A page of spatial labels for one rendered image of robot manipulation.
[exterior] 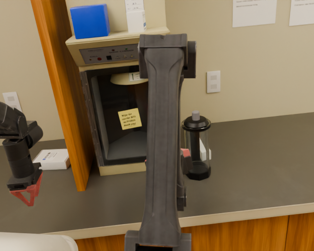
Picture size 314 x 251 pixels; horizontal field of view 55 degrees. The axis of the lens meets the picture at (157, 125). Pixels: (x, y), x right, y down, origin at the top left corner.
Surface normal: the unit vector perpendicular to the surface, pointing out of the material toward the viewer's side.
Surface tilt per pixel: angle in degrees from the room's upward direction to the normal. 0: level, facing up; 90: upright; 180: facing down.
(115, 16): 90
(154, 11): 90
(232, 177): 0
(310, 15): 90
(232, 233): 90
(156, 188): 58
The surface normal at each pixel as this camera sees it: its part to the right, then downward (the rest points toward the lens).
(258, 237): 0.07, 0.42
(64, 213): -0.09, -0.90
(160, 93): -0.11, -0.11
